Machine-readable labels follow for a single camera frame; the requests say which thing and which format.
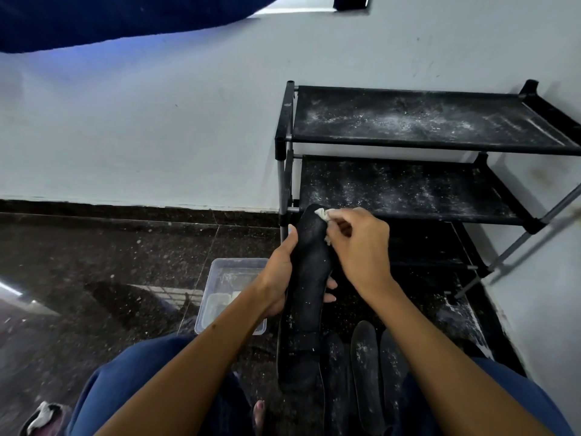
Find person's bare foot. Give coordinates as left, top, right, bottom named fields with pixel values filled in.
left=253, top=399, right=267, bottom=436

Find black metal shoe rack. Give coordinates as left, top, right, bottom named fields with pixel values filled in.
left=274, top=79, right=581, bottom=301

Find blue trousers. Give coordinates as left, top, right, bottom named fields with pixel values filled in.
left=67, top=333, right=575, bottom=436

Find person's right hand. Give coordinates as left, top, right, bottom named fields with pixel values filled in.
left=324, top=207, right=396, bottom=306

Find dusty black shoe insole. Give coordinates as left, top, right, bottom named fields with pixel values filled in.
left=350, top=320, right=387, bottom=436
left=379, top=329, right=411, bottom=436
left=320, top=331, right=351, bottom=436

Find dark bag with white cloth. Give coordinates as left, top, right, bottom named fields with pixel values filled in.
left=20, top=401, right=71, bottom=436

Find white cloth in container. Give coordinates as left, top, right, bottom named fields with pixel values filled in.
left=203, top=289, right=243, bottom=324

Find person's left hand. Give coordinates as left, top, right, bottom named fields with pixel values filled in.
left=253, top=224, right=339, bottom=320

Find person's left forearm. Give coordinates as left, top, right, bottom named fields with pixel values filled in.
left=95, top=286, right=278, bottom=436

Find white cleaning cloth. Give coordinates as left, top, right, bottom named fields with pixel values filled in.
left=315, top=207, right=337, bottom=246

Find person's right forearm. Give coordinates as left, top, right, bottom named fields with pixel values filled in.
left=358, top=279, right=545, bottom=436

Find long black shoe insole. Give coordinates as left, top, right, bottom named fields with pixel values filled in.
left=276, top=203, right=337, bottom=396

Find clear plastic container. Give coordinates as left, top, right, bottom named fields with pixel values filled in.
left=194, top=258, right=270, bottom=336

